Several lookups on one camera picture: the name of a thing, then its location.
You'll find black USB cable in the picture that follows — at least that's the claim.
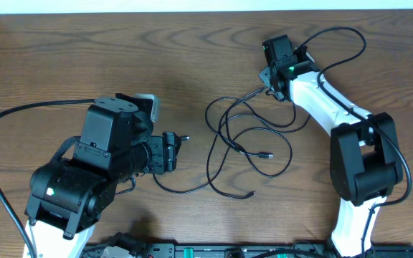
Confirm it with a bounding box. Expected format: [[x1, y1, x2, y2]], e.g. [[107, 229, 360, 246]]
[[224, 125, 294, 178], [152, 85, 311, 201]]

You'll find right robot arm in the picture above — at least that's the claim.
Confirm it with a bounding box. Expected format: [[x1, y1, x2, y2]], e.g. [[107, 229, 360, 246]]
[[260, 35, 403, 257]]

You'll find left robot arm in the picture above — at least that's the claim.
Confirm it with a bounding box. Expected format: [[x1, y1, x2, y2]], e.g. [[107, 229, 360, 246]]
[[24, 93, 186, 257]]

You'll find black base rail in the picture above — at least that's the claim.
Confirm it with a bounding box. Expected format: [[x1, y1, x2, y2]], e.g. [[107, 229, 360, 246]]
[[80, 232, 413, 258]]

